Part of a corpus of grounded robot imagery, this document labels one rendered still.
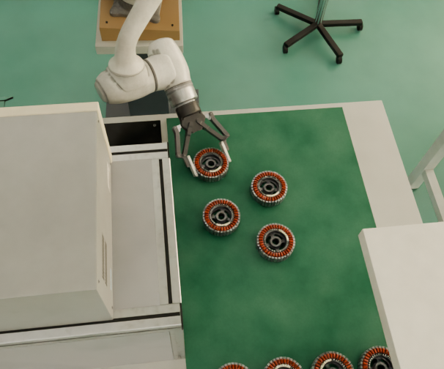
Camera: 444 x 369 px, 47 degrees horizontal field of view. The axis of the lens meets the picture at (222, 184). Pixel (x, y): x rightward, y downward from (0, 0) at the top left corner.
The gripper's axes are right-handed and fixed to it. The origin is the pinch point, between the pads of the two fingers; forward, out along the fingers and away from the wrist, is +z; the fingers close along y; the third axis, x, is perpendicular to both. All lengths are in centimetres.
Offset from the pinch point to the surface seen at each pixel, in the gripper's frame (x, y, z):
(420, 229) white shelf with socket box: 66, -18, 27
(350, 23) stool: -104, -138, -39
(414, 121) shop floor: -75, -132, 25
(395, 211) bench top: 18, -44, 35
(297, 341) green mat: 28, 4, 52
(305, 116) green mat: -3.5, -38.4, -2.0
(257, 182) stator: 7.7, -9.5, 10.7
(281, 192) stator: 11.2, -14.3, 16.0
